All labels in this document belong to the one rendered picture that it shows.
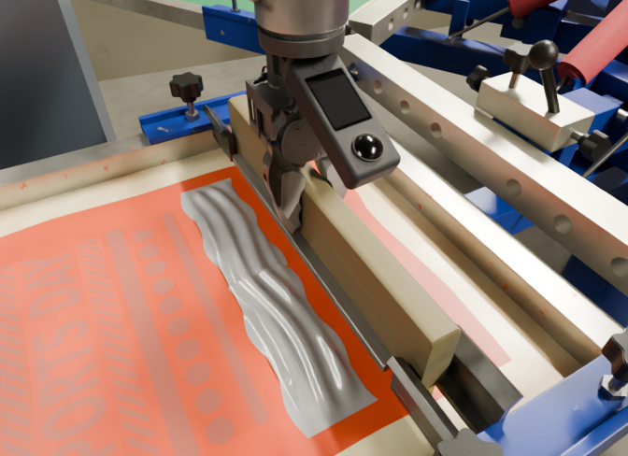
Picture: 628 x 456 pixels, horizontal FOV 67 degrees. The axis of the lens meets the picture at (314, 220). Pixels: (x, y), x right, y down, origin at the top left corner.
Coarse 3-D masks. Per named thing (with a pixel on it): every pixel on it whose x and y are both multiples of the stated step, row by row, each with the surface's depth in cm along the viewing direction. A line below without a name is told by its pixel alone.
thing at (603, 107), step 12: (564, 96) 64; (576, 96) 64; (588, 96) 64; (600, 96) 64; (588, 108) 61; (600, 108) 61; (612, 108) 62; (492, 120) 60; (600, 120) 62; (612, 120) 63; (516, 132) 57; (588, 132) 62; (552, 156) 61
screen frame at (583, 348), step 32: (64, 160) 62; (96, 160) 62; (128, 160) 64; (160, 160) 66; (416, 160) 62; (0, 192) 58; (32, 192) 60; (416, 192) 59; (448, 192) 57; (448, 224) 55; (480, 224) 53; (480, 256) 52; (512, 256) 49; (512, 288) 49; (544, 288) 46; (576, 288) 46; (544, 320) 46; (576, 320) 43; (608, 320) 43; (576, 352) 44
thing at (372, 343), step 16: (240, 160) 61; (256, 176) 58; (256, 192) 57; (272, 208) 54; (304, 240) 50; (304, 256) 49; (320, 272) 47; (336, 288) 46; (336, 304) 45; (352, 304) 44; (352, 320) 43; (368, 336) 42; (368, 352) 41; (384, 352) 40; (384, 368) 40
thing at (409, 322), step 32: (256, 160) 57; (320, 192) 46; (320, 224) 45; (352, 224) 43; (320, 256) 48; (352, 256) 41; (384, 256) 40; (352, 288) 43; (384, 288) 38; (416, 288) 37; (384, 320) 39; (416, 320) 35; (448, 320) 35; (416, 352) 36; (448, 352) 36
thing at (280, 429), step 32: (416, 256) 54; (320, 288) 51; (448, 288) 51; (256, 352) 45; (352, 352) 45; (384, 384) 43; (288, 416) 40; (352, 416) 40; (384, 416) 40; (224, 448) 39; (256, 448) 39; (288, 448) 39; (320, 448) 39
